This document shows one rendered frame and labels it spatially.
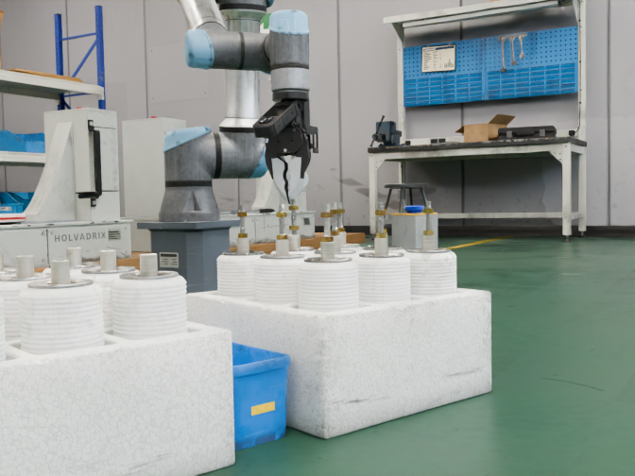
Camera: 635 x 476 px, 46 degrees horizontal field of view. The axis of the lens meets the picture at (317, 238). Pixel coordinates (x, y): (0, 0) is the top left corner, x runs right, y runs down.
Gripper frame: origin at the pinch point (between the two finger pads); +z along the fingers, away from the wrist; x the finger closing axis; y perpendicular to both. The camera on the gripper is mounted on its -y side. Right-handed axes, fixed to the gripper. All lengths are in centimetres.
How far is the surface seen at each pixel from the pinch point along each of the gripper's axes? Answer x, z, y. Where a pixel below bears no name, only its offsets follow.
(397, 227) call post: -15.3, 6.7, 21.3
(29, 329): 4, 14, -64
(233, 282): 3.9, 14.7, -15.2
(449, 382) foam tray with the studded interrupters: -32.5, 31.3, -7.8
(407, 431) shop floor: -30, 35, -24
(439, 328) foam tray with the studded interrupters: -31.4, 22.0, -9.7
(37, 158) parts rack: 405, -38, 368
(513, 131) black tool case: 19, -46, 455
